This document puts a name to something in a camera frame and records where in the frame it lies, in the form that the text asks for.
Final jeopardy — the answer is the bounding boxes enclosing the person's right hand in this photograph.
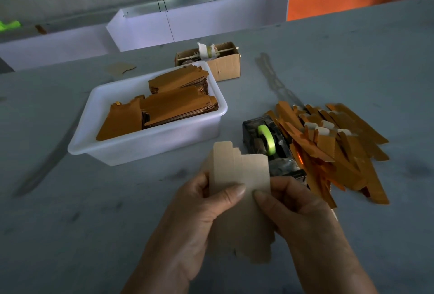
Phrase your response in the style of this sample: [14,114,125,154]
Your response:
[253,175,363,285]

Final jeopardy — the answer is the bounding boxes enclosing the person's left hand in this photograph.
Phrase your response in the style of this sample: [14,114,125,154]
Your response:
[142,172,247,285]

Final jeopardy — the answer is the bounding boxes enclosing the gold carton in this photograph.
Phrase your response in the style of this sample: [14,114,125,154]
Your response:
[207,141,275,264]

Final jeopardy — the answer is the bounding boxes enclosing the pile of gold boxes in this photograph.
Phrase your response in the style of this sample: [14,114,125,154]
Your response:
[268,102,391,209]

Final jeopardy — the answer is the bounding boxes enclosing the gold cartons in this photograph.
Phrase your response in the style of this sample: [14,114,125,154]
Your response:
[96,64,219,142]

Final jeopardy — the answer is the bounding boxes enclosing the person's left forearm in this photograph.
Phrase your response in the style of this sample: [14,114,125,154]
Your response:
[121,263,194,294]

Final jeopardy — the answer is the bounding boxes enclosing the person's right forearm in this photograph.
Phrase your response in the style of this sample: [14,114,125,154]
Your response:
[308,270,379,294]

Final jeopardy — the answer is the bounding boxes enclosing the black tape dispenser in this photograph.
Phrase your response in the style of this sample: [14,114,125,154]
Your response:
[242,114,306,183]

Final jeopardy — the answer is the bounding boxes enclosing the white plastic bin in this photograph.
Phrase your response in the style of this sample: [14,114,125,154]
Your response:
[67,60,229,167]

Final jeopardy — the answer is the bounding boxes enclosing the green tape roll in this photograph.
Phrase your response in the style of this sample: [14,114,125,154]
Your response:
[257,123,277,156]

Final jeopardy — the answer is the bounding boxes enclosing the small cardboard box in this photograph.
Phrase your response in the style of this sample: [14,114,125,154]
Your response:
[174,41,241,82]

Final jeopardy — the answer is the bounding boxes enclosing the long white tray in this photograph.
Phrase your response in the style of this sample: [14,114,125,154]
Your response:
[106,0,290,53]
[0,26,119,72]

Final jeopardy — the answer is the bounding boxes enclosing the neon green object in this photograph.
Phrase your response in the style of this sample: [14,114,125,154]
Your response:
[0,19,21,32]

